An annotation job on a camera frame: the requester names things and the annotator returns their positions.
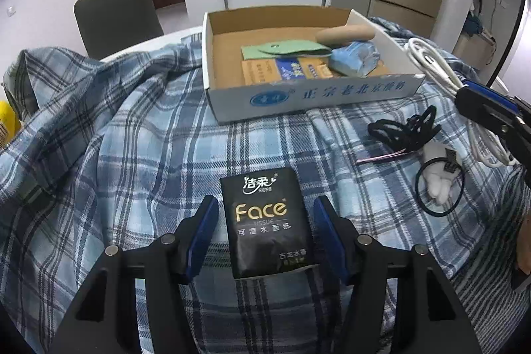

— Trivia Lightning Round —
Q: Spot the dark grey chair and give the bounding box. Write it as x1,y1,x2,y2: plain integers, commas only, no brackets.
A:
74,0,164,59

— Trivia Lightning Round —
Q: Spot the blue plaid shirt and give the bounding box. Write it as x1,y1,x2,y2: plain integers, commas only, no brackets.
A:
1,42,530,353

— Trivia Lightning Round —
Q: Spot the person's right hand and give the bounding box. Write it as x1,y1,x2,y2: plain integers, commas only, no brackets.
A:
517,216,531,275

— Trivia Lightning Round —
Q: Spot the white cable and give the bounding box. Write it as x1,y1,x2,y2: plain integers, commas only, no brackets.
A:
404,36,518,168

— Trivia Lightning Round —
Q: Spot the black hair ties bundle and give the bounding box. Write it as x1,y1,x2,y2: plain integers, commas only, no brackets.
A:
367,105,442,153

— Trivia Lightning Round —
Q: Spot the pink thin stick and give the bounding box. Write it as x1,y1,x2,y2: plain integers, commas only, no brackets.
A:
356,149,408,165

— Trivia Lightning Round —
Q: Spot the light blue tissue pack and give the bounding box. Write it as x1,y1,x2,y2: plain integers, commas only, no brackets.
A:
329,41,380,77

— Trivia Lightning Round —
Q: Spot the black Face tissue pack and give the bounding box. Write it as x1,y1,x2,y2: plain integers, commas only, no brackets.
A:
220,167,317,279

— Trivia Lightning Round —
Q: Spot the yellow blue flat packet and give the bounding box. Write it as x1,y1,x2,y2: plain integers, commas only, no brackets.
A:
241,57,333,85

